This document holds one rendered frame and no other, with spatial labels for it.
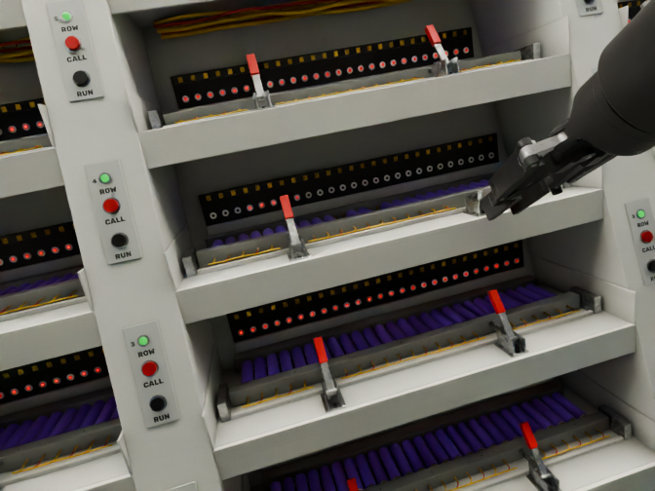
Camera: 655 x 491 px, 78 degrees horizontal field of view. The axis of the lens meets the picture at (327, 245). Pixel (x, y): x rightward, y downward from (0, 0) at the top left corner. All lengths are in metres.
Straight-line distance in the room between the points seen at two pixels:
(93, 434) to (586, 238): 0.77
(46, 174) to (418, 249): 0.47
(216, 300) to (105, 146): 0.23
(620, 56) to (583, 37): 0.39
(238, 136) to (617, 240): 0.55
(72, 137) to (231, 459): 0.44
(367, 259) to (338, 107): 0.20
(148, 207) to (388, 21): 0.56
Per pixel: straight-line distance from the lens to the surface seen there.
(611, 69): 0.37
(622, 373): 0.80
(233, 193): 0.69
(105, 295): 0.55
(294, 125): 0.55
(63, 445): 0.69
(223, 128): 0.55
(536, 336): 0.69
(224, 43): 0.82
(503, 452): 0.74
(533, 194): 0.54
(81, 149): 0.58
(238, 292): 0.52
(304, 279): 0.52
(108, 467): 0.63
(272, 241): 0.59
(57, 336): 0.59
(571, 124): 0.40
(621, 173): 0.73
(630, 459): 0.80
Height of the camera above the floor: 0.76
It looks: level
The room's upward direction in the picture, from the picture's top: 13 degrees counter-clockwise
